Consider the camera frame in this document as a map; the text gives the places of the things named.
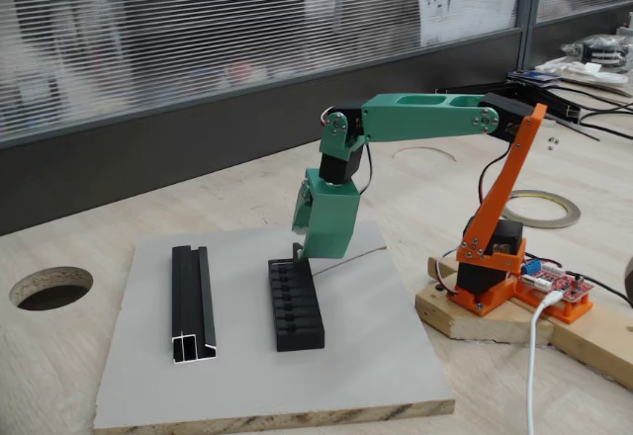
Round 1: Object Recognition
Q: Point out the black slotted plastic block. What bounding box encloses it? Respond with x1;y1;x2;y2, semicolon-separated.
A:
268;258;326;353

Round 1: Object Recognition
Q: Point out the dark aluminium profile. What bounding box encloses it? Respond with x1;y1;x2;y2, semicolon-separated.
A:
171;245;219;366

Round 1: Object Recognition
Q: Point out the grey topped wooden board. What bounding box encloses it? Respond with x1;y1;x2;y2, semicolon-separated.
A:
92;220;456;431

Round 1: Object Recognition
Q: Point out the wooden base block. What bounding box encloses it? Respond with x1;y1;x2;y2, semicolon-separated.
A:
414;255;556;346

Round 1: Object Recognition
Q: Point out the flat tape roll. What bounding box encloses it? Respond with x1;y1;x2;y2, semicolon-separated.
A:
497;189;582;230

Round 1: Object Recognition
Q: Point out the blue card stack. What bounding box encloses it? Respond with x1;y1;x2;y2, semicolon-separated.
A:
506;69;563;85

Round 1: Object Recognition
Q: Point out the black aluminium extrusion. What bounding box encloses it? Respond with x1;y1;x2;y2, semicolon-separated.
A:
506;80;581;123

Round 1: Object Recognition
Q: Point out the printed paper sheet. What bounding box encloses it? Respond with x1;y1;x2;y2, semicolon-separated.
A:
414;0;524;49

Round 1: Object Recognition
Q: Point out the red controller board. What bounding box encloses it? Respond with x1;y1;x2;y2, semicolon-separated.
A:
518;256;594;304

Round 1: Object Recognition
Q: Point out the long wooden base plank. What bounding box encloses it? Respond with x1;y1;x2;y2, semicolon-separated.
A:
513;296;633;391

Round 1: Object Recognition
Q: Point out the black and white device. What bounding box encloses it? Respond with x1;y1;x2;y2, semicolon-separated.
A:
561;34;633;66

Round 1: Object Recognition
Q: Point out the black wrist servo wire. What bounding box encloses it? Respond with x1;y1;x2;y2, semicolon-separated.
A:
354;141;373;194

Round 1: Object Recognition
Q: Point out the red white servo wire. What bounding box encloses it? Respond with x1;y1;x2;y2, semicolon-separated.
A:
427;245;466;299

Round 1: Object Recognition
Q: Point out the red black servo wire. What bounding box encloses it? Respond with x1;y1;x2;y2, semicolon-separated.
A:
477;150;510;207

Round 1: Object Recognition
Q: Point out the white usb cable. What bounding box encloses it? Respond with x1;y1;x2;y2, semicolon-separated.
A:
524;290;563;435

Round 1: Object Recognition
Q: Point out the grey window frame post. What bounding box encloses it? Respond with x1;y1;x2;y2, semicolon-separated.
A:
521;0;540;73

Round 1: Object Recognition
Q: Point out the black controller power cable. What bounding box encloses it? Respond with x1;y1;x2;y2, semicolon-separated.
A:
568;269;633;307

